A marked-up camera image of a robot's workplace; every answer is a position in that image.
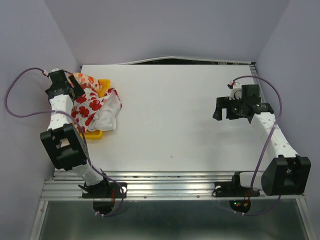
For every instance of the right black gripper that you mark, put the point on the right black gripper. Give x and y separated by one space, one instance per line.
222 102

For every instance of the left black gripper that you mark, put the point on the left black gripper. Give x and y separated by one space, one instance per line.
77 90

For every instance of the white red poppy skirt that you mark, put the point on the white red poppy skirt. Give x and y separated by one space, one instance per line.
95 113

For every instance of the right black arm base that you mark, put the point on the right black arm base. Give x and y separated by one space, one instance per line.
226 189

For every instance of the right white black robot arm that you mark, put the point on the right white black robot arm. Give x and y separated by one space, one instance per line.
288 172

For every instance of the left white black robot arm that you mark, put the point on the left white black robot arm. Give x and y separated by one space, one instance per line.
64 143

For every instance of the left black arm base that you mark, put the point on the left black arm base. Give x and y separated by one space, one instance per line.
104 191

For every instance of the orange floral skirt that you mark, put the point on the orange floral skirt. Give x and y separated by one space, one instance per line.
87 81

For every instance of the yellow plastic tray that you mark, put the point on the yellow plastic tray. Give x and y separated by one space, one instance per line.
98 134

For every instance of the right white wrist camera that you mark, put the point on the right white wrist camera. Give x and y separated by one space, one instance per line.
235 90

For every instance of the aluminium frame rail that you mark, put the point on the aluminium frame rail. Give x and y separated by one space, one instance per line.
142 186

